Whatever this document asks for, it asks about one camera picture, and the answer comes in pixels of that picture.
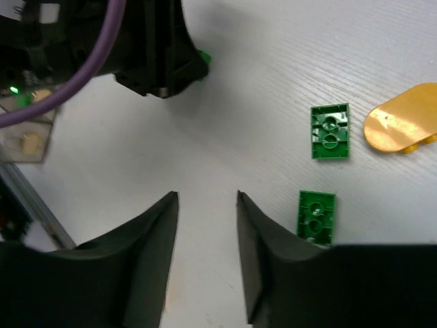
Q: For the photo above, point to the aluminium table front rail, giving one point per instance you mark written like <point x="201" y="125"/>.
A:
<point x="21" y="206"/>

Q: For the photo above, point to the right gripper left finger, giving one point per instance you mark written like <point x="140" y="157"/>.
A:
<point x="116" y="280"/>

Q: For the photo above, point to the green lego brick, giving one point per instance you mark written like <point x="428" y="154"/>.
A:
<point x="316" y="217"/>
<point x="203" y="65"/>
<point x="330" y="136"/>

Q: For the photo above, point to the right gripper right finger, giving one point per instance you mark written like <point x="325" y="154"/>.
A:
<point x="289" y="282"/>

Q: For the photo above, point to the clear container near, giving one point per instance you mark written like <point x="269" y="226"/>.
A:
<point x="27" y="142"/>

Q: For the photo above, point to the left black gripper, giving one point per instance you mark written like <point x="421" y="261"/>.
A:
<point x="153" y="53"/>

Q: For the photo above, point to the yellow round lego piece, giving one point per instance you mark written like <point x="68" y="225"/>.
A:
<point x="404" y="122"/>

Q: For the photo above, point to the green lego brick beside yellow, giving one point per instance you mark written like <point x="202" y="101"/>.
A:
<point x="330" y="136"/>

